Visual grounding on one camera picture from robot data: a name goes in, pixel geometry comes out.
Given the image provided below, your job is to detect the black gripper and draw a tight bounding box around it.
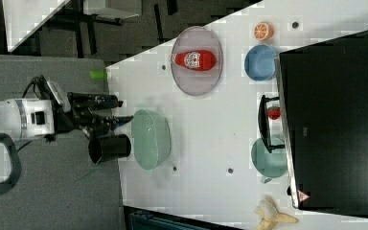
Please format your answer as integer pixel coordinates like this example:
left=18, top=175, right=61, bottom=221
left=54, top=92, right=133, bottom=138

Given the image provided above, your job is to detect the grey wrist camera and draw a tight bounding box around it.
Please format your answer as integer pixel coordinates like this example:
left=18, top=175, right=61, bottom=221
left=47, top=80, right=71, bottom=112

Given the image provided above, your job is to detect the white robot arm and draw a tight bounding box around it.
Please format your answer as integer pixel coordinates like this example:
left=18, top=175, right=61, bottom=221
left=0, top=93, right=132, bottom=142

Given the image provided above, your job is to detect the grey oval plate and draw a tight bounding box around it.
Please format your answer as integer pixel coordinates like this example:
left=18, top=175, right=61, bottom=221
left=170, top=27, right=223, bottom=96

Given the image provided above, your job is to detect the black cylindrical cup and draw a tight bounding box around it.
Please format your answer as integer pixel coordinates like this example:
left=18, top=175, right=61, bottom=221
left=88, top=134, right=131, bottom=164

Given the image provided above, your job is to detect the black microwave oven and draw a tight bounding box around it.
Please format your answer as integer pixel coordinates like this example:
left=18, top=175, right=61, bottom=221
left=279, top=30, right=368, bottom=218

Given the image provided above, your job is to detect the peeled banana toy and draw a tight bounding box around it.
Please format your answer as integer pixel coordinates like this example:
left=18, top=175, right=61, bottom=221
left=254, top=195, right=299, bottom=230

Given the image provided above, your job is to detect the red ketchup bottle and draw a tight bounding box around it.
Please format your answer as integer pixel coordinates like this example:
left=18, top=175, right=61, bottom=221
left=171, top=50, right=217, bottom=71

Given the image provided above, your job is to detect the blue bowl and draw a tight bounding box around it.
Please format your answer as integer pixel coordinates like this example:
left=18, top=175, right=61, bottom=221
left=243, top=44, right=276, bottom=81

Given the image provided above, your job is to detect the green mug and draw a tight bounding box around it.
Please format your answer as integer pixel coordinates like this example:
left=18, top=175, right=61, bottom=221
left=251, top=138, right=288, bottom=184

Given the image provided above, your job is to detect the blue metal frame rail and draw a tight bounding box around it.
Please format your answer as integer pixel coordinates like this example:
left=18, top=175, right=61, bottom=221
left=127, top=210, right=238, bottom=230

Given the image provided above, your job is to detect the orange half slice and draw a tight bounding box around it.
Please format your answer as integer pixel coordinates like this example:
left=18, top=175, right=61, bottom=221
left=254, top=22, right=274, bottom=41

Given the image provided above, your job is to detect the green plastic strainer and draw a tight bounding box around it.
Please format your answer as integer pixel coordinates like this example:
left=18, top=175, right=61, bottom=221
left=131, top=109, right=171, bottom=170

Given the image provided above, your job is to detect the red strawberry toy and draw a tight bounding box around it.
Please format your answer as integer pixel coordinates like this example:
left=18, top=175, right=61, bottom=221
left=267, top=106, right=281, bottom=120

